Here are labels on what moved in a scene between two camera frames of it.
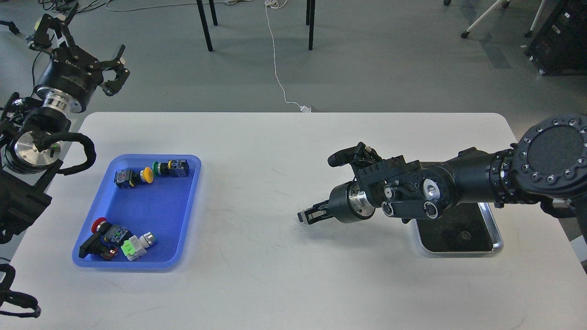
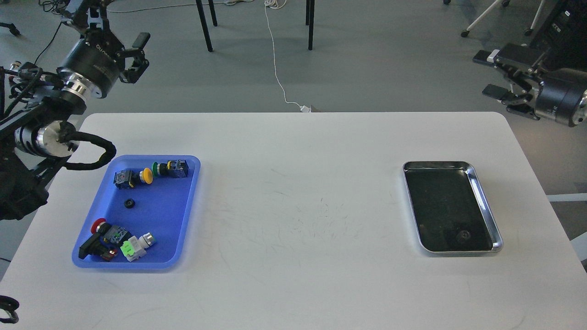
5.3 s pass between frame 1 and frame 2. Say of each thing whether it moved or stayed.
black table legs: stayed
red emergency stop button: stayed
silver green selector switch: stayed
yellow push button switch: stayed
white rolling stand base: stayed
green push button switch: stayed
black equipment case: stayed
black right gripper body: moved
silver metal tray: stayed
